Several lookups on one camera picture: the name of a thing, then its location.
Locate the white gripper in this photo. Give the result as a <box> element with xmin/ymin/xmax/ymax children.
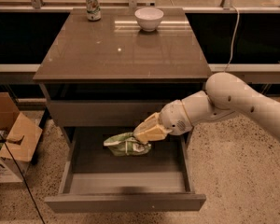
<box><xmin>133</xmin><ymin>100</ymin><xmax>193</xmax><ymax>144</ymax></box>

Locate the green jalapeno chip bag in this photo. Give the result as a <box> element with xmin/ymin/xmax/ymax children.
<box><xmin>104</xmin><ymin>133</ymin><xmax>151</xmax><ymax>157</ymax></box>

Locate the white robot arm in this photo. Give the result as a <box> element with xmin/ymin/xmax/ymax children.
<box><xmin>133</xmin><ymin>73</ymin><xmax>280</xmax><ymax>143</ymax></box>

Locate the grey drawer cabinet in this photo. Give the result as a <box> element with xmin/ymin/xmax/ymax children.
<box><xmin>32</xmin><ymin>7</ymin><xmax>215</xmax><ymax>147</ymax></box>

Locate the open grey middle drawer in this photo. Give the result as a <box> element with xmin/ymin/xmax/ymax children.
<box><xmin>45</xmin><ymin>127</ymin><xmax>206</xmax><ymax>213</ymax></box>

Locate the closed grey top drawer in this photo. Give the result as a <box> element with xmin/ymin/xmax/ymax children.
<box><xmin>48</xmin><ymin>101</ymin><xmax>166</xmax><ymax>127</ymax></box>

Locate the white ceramic bowl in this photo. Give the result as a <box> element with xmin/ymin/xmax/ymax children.
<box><xmin>134</xmin><ymin>7</ymin><xmax>164</xmax><ymax>32</ymax></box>

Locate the crushed soda can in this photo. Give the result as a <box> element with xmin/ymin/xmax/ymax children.
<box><xmin>85</xmin><ymin>0</ymin><xmax>101</xmax><ymax>21</ymax></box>

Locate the brown cardboard box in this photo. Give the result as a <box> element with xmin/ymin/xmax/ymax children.
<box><xmin>0</xmin><ymin>92</ymin><xmax>42</xmax><ymax>183</ymax></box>

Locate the white cable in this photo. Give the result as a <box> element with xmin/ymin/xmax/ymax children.
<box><xmin>223</xmin><ymin>6</ymin><xmax>241</xmax><ymax>73</ymax></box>

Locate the black cable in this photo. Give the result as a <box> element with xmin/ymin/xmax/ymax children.
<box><xmin>0</xmin><ymin>120</ymin><xmax>47</xmax><ymax>224</ymax></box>

